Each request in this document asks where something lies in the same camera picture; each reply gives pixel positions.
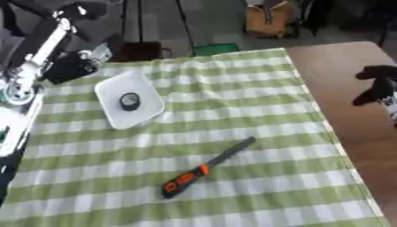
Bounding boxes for black tripod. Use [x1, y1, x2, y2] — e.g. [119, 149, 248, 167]
[121, 0, 199, 57]

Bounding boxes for file with orange black handle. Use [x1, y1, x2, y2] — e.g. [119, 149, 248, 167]
[158, 136, 258, 200]

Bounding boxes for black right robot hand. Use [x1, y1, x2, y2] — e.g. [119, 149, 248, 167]
[350, 65, 397, 107]

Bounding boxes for dark chair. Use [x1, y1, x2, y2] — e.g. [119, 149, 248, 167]
[302, 0, 397, 48]

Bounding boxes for white square tray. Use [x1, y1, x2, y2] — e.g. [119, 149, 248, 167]
[93, 70, 167, 131]

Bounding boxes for green flat object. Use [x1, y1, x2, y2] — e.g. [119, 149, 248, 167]
[192, 43, 241, 58]

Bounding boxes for black tape roll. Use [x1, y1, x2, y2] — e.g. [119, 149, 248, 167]
[118, 91, 143, 112]

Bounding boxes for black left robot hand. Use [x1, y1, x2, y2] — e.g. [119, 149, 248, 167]
[23, 2, 113, 85]

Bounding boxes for dark brown box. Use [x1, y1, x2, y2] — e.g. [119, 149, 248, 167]
[119, 41, 167, 62]

